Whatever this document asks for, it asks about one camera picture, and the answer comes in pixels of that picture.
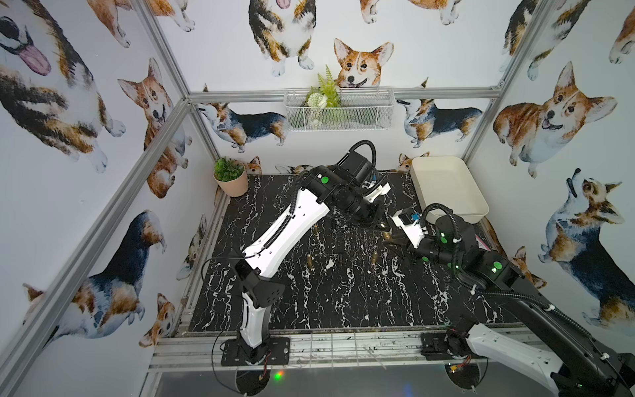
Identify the pink label card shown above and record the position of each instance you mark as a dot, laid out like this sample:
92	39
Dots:
482	243

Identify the artificial fern with flower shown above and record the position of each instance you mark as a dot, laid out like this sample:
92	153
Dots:
322	102

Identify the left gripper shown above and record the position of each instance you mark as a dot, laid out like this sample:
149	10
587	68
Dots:
370	213

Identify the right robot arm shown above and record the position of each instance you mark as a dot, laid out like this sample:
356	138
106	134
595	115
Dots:
573	364

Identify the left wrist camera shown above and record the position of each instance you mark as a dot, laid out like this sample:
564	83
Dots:
380	189

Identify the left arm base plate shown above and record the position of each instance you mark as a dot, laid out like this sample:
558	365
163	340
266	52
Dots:
274	351

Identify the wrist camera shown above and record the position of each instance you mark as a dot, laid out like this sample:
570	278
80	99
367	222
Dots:
409	221
380	189

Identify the potted green plant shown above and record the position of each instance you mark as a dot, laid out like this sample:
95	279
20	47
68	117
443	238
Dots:
231	176

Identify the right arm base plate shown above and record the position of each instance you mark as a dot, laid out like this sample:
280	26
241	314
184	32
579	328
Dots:
440	346

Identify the cream rectangular tray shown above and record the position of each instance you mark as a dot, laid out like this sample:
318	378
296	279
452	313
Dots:
447	180

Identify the white wire wall basket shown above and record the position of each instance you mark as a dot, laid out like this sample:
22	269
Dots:
362	109

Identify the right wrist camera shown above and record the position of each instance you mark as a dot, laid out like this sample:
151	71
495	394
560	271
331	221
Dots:
409	221

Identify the aluminium front rail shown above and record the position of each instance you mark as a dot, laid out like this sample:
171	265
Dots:
399	347

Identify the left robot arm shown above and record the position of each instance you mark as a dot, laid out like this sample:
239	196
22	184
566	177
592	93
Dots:
352	186

